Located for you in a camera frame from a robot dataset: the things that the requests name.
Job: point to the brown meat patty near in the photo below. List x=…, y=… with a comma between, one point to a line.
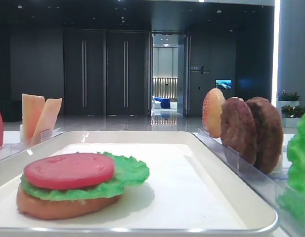
x=238, y=129

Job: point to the potted plants white planter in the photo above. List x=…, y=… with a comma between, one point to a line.
x=288, y=104

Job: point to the orange cheese slice right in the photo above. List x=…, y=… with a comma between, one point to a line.
x=48, y=117

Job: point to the white rectangular tray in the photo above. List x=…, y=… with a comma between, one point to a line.
x=190, y=192

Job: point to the clear acrylic rack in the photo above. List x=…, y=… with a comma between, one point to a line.
x=273, y=188
x=11, y=142

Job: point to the brown meat patty far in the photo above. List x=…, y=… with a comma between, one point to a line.
x=269, y=128

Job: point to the clear acrylic rack right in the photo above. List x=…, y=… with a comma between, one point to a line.
x=273, y=188

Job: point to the dark double door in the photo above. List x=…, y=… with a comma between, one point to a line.
x=104, y=72

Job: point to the orange cheese slice left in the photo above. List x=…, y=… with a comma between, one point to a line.
x=32, y=107

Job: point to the blue sofa in hallway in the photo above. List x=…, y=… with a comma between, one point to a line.
x=165, y=102

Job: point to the orange cheese slice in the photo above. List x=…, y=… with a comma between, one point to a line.
x=32, y=107
x=48, y=117

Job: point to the green lettuce leaf on tray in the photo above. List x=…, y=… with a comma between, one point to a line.
x=127, y=172

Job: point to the bottom bun slice on tray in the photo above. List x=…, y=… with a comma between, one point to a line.
x=59, y=210

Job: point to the sesame bun top front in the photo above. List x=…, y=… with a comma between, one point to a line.
x=211, y=112

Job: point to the brown meat patty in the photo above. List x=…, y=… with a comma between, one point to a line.
x=269, y=128
x=238, y=129

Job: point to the green lettuce leaf standing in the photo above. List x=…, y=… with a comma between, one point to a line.
x=299, y=168

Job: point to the small wall screen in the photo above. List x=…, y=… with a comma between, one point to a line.
x=223, y=84

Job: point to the clear acrylic rack left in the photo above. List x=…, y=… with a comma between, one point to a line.
x=11, y=142

